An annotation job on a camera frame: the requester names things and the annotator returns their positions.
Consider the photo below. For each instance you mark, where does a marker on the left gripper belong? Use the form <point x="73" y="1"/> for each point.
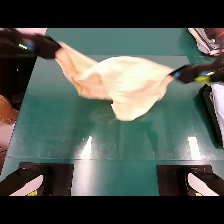
<point x="46" y="46"/>

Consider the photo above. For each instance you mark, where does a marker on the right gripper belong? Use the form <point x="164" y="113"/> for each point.
<point x="186" y="74"/>

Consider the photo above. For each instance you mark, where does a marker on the cream garment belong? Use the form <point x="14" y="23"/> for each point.
<point x="126" y="85"/>

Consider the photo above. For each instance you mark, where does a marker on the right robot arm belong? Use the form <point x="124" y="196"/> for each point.
<point x="213" y="68"/>

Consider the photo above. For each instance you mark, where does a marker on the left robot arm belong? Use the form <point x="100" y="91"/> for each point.
<point x="13" y="45"/>

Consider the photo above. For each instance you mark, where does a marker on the heap of clothes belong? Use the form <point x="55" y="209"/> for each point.
<point x="208" y="40"/>

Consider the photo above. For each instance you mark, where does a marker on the black garment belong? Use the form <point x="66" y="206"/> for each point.
<point x="210" y="110"/>

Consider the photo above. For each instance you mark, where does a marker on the white garment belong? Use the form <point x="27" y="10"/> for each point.
<point x="219" y="103"/>

